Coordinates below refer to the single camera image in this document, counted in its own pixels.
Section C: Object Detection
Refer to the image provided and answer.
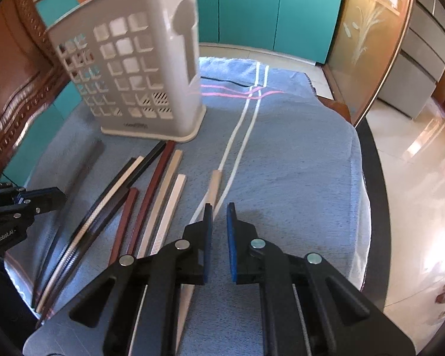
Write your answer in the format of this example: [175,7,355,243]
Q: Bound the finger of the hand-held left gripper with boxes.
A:
[20,187,67,214]
[0,181,23,208]

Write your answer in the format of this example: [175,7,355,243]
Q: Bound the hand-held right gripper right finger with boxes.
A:
[226,202,416,356]

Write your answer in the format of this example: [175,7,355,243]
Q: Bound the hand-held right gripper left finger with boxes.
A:
[24,203,213,356]

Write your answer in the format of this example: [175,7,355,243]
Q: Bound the white chopstick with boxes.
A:
[150,174,187,256]

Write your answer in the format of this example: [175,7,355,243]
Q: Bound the dark grey chopstick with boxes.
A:
[31,139,105,308]

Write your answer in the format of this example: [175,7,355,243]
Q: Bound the thin light wooden chopstick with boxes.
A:
[174,170,222,349]

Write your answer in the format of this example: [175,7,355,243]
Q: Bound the cream chopstick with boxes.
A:
[33,156,138,314]

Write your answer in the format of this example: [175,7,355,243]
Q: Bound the beige chopstick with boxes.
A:
[137,150,184,258]

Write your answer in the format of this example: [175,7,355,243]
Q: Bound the short red-brown chopstick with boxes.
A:
[107,187,139,268]

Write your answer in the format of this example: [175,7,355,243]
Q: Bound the long red-brown chopstick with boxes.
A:
[126,141,177,258]

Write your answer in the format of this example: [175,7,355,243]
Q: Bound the grey plastic utensil holder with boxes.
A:
[47,0,207,144]

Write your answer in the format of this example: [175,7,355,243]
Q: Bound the wooden chair back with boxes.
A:
[0,0,101,183]

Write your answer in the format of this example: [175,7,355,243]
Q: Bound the teal kitchen cabinets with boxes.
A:
[4,0,348,188]

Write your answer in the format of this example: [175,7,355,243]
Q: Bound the etched glass sliding door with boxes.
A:
[321,0,418,127]

